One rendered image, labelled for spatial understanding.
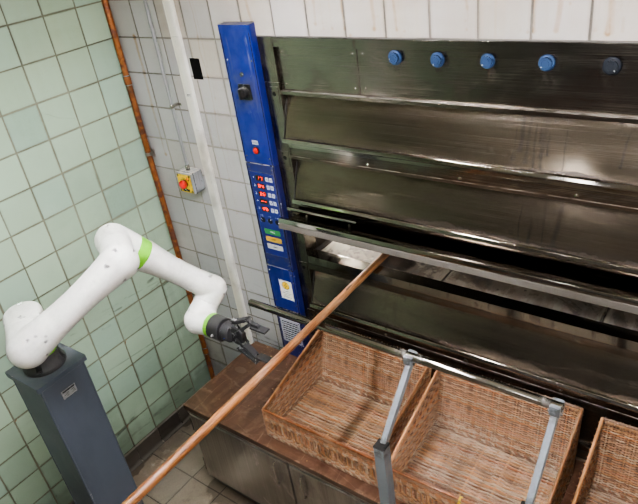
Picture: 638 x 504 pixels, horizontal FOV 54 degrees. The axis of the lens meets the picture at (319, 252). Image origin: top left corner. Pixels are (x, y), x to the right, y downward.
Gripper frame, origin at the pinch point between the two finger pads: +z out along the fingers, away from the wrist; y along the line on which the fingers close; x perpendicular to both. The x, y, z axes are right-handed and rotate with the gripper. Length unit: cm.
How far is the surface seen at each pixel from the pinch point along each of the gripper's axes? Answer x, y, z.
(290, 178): -56, -36, -27
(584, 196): -55, -48, 87
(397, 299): -58, 12, 19
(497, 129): -57, -65, 59
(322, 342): -51, 42, -18
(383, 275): -56, 0, 14
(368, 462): -7, 48, 32
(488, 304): -56, 0, 58
